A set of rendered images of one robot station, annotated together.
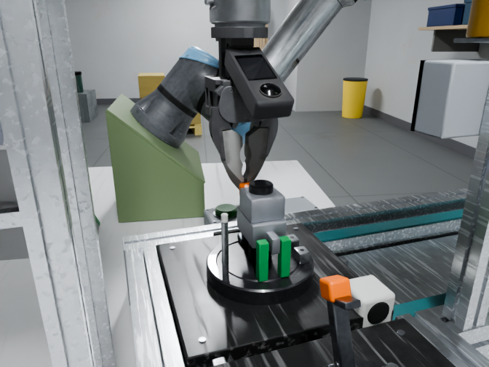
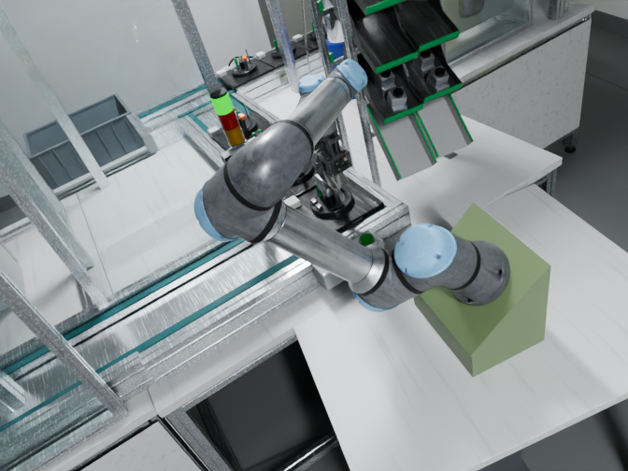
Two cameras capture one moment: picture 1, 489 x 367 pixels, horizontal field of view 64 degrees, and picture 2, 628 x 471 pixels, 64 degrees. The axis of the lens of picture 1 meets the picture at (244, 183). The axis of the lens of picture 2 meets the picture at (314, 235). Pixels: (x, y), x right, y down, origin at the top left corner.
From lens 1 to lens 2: 1.89 m
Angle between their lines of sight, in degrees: 120
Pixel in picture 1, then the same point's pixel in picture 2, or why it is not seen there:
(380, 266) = (283, 254)
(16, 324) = (443, 200)
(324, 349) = (306, 187)
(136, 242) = (399, 206)
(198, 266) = (357, 198)
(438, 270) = (256, 261)
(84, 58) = not seen: outside the picture
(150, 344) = (356, 176)
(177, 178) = not seen: hidden behind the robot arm
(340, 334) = not seen: hidden behind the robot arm
